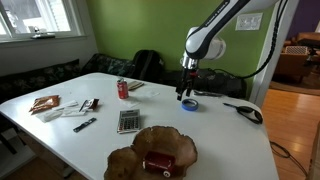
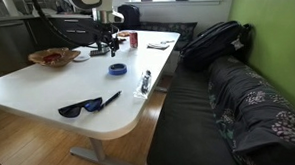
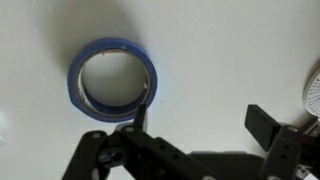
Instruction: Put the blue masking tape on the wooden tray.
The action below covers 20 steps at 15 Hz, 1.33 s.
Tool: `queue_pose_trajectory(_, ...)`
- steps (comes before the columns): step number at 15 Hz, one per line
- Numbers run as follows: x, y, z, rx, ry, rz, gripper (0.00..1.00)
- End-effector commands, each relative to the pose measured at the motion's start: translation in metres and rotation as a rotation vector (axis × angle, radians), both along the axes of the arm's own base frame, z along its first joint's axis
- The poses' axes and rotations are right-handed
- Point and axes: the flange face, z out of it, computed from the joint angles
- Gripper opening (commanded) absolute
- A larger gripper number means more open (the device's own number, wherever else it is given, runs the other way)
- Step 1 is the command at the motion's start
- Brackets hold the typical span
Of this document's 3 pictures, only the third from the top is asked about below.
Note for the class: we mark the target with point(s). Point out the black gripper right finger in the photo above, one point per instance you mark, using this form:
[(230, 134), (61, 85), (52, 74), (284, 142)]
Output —
[(263, 126)]

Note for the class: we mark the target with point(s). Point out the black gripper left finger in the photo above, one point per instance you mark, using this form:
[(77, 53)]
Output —
[(143, 146)]

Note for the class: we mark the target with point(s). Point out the blue masking tape roll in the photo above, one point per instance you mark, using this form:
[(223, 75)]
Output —
[(74, 70)]

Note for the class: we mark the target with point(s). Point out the white round ribbed object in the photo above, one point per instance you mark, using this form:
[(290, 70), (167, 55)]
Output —
[(313, 96)]

